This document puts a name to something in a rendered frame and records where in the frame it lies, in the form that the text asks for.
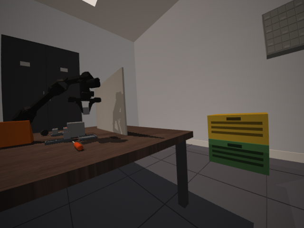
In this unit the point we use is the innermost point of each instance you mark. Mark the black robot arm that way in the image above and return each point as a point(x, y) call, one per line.
point(85, 80)

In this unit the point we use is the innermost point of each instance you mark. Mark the black cylinder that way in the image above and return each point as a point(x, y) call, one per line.
point(44, 132)

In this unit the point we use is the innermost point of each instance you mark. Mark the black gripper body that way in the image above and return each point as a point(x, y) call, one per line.
point(73, 98)

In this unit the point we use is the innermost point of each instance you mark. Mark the orange-handled screwdriver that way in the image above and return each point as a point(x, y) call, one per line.
point(78, 146)

